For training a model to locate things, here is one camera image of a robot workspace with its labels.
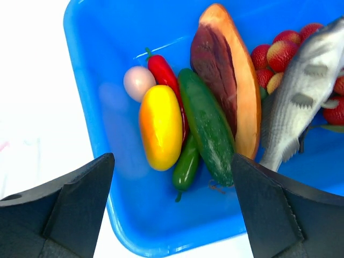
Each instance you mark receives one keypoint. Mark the dark red fake food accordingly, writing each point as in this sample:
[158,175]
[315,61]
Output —
[211,59]

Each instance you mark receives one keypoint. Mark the orange papaya slice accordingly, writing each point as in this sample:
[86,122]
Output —
[248,94]

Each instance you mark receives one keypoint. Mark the pink fake peach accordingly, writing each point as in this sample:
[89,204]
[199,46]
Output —
[137,81]

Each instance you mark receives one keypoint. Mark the green fake chili pepper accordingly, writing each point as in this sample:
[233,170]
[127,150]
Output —
[186,167]

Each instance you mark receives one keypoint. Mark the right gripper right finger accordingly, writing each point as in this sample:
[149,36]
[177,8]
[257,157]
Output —
[286,218]

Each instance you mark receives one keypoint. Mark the fake lychee bunch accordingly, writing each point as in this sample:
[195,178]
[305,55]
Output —
[282,53]

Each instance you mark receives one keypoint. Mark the yellow fake mango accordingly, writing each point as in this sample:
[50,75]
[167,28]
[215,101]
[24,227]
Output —
[161,127]

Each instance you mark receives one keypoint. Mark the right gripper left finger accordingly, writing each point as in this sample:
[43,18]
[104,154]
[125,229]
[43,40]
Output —
[60,218]

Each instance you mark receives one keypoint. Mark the blue plastic bin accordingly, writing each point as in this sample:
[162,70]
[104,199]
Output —
[105,39]

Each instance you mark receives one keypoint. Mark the red fake chili pepper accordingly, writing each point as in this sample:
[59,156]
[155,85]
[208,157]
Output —
[164,75]

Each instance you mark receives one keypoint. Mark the green fake cucumber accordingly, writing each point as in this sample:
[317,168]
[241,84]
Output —
[208,125]

